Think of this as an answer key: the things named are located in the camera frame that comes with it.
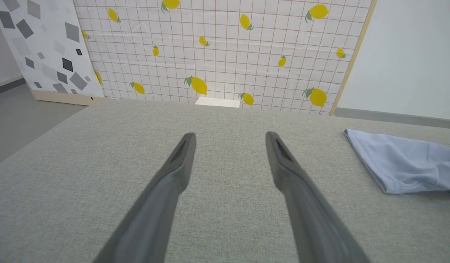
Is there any lemon print partition screen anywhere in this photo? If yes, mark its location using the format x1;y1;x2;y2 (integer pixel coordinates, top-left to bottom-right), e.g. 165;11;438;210
73;0;378;117

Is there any white box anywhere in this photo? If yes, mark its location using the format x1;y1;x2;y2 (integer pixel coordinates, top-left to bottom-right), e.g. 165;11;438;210
195;96;241;108

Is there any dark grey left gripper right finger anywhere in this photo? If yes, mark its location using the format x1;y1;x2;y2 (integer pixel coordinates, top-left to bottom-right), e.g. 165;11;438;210
265;131;371;263

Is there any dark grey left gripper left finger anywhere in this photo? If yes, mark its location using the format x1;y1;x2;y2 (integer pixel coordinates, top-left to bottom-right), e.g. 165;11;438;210
94;132;197;263

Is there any light blue and white shirt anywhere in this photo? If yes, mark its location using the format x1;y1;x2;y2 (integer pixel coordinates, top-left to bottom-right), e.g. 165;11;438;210
344;129;450;198

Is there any grey geometric pattern panel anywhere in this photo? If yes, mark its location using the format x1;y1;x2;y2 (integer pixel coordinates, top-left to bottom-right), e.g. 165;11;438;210
0;0;106;106

